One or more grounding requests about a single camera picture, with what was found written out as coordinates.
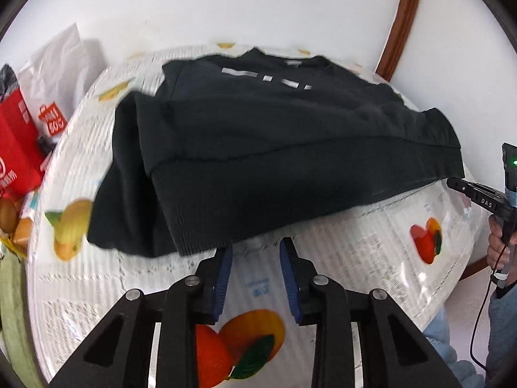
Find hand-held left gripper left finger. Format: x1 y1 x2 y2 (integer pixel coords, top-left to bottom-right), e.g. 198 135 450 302
48 244 234 388

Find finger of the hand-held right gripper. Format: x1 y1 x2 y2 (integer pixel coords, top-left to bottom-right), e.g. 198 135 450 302
446 177 479 205

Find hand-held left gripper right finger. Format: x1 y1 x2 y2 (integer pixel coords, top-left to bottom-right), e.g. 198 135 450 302
280 236 463 388

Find black sweatshirt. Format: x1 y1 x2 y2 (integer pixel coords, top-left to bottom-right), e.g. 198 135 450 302
87 47 465 257

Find person's right hand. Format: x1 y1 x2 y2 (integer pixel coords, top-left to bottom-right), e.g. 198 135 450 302
487 216 510 271

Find brown wooden baseboard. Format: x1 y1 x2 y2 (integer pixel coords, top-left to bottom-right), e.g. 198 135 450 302
462 256 491 279

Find fruit-print tablecloth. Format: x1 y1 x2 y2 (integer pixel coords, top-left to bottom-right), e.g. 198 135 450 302
26 42 491 388

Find person's blue jeans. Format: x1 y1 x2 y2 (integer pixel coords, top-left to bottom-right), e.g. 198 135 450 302
487 283 517 388

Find light blue fluffy cloth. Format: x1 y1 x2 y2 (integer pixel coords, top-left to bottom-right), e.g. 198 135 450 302
422 307 485 388

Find wooden nightstand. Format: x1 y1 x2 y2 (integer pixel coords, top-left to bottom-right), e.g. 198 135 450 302
0 216 34 259

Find green blanket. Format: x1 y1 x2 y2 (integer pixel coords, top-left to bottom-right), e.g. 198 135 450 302
0 246 45 388

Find brown gourd ornament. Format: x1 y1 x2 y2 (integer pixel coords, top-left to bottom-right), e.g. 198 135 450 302
0 198 19 233

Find red paper bag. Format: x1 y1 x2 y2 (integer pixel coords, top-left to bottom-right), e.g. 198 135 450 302
0 89 45 200

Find white plastic bag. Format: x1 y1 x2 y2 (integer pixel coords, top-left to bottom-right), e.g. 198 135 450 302
18 23 108 146

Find grey checkered cloth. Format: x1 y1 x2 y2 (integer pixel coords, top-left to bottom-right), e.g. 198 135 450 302
0 64 20 103

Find black cable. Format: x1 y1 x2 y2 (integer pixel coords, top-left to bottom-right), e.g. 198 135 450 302
469 244 510 368

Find brown wooden door frame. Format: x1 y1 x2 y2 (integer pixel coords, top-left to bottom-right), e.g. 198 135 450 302
375 0 426 83

